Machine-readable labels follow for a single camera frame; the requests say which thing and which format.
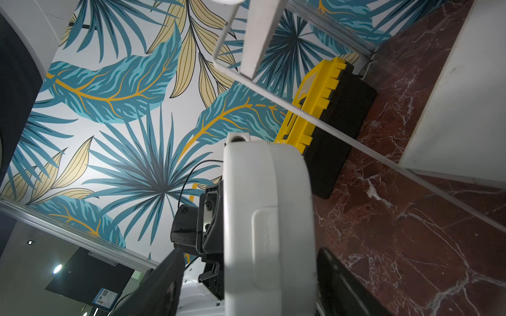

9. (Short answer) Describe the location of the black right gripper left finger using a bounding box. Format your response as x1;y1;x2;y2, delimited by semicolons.
112;250;185;315

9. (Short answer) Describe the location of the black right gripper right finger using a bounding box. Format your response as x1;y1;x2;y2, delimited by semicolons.
317;248;391;315

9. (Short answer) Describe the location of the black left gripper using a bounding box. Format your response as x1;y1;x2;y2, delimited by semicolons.
196;180;225;300

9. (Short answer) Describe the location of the white square alarm clock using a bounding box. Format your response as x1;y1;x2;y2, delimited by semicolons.
223;133;317;315

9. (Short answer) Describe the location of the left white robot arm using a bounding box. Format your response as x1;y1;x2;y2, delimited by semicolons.
171;180;225;315

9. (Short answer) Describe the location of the white two-tier shelf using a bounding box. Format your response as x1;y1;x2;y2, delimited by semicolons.
212;1;505;233

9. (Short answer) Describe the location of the yellow and black toolbox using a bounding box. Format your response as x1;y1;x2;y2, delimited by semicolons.
275;57;378;199

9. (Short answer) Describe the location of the left metal corner post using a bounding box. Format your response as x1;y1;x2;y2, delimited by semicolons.
1;197;159;272

